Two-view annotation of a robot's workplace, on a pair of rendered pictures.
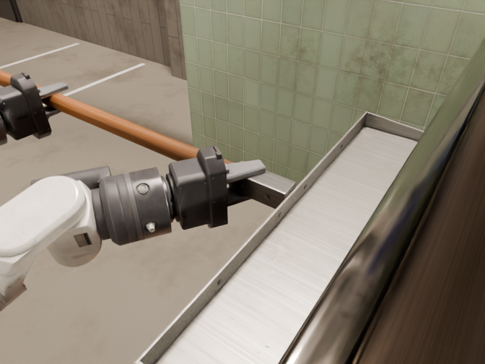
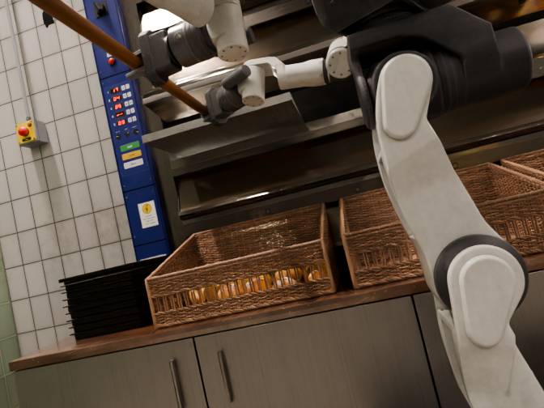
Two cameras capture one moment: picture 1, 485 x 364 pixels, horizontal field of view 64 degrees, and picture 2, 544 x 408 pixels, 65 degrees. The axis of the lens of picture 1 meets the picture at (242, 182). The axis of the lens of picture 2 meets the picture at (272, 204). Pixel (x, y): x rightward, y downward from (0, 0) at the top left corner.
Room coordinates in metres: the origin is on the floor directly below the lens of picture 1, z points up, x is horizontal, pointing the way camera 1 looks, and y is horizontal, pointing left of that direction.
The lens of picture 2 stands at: (0.85, 1.30, 0.77)
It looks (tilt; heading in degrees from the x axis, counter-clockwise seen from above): 4 degrees up; 246
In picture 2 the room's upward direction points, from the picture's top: 13 degrees counter-clockwise
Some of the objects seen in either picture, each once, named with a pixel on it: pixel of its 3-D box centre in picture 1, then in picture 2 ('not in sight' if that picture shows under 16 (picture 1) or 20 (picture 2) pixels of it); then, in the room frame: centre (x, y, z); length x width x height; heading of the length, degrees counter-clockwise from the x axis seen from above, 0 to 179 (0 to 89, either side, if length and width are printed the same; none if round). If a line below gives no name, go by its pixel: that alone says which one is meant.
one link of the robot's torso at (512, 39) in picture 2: not in sight; (433, 66); (0.23, 0.74, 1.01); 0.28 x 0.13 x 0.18; 146
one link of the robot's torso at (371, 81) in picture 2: not in sight; (403, 91); (0.28, 0.71, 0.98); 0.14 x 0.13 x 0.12; 56
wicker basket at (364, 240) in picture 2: not in sight; (431, 216); (-0.13, 0.26, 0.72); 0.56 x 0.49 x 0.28; 145
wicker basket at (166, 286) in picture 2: not in sight; (250, 257); (0.37, -0.08, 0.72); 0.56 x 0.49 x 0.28; 146
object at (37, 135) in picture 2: not in sight; (31, 133); (1.00, -0.79, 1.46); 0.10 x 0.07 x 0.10; 145
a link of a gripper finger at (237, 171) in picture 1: (242, 167); not in sight; (0.42, 0.00, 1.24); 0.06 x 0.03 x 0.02; 111
